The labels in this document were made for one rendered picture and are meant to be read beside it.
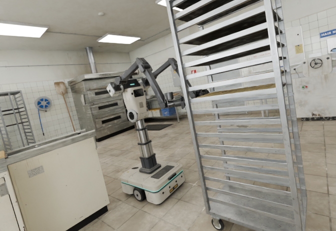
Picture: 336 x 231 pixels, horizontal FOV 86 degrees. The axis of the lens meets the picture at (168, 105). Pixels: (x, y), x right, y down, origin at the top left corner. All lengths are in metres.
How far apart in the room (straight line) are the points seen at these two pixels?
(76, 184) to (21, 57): 4.94
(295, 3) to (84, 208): 5.37
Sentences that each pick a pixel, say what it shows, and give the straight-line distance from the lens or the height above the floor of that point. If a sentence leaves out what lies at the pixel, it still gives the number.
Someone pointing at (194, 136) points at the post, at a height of 0.78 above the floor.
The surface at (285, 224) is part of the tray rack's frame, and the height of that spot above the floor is 0.15.
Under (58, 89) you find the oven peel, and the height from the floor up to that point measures 1.78.
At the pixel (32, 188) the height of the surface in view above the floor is 0.59.
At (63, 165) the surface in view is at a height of 0.67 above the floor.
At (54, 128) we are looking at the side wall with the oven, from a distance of 6.41.
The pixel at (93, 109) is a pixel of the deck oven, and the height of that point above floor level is 1.00.
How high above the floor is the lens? 1.19
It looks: 5 degrees down
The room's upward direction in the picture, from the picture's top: 11 degrees counter-clockwise
